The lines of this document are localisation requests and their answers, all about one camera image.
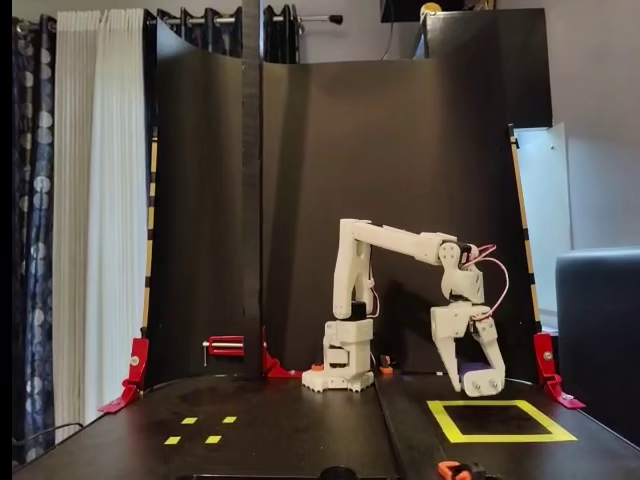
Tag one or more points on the white moving gripper finger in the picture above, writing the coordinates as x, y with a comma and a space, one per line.
490, 345

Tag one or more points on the white fixed gripper finger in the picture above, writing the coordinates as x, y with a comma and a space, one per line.
449, 360

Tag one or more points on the white gripper body with motor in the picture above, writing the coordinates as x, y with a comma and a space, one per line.
452, 322

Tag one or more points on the blue white charger block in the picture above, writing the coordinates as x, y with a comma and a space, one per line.
482, 387

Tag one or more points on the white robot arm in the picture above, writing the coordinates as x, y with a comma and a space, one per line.
350, 250

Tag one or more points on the yellow tape square outline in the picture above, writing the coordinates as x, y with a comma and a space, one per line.
500, 439

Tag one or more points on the yellow black striped pole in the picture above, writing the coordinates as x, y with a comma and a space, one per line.
524, 225
151, 225

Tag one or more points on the black backdrop board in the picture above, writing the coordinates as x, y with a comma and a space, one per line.
400, 150

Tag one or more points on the red screw clamp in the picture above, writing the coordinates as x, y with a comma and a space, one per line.
225, 346

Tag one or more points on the yellow round ball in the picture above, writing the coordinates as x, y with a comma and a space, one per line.
430, 9

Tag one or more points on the silver curtain rod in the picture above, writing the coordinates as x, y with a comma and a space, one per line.
315, 20

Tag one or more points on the white pleated curtain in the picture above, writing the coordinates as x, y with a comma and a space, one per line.
100, 225

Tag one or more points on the dark blue grommet curtain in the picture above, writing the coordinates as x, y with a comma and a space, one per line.
200, 35

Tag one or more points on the dark blue patterned curtain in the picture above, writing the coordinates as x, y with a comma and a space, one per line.
32, 250

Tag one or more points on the red metal corner bracket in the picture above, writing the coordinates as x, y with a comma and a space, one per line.
136, 365
547, 360

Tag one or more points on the red triangular post bracket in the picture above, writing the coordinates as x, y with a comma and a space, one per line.
275, 370

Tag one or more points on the black upright post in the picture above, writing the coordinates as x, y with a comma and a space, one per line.
252, 200

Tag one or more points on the black wall cabinet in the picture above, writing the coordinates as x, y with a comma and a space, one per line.
490, 60

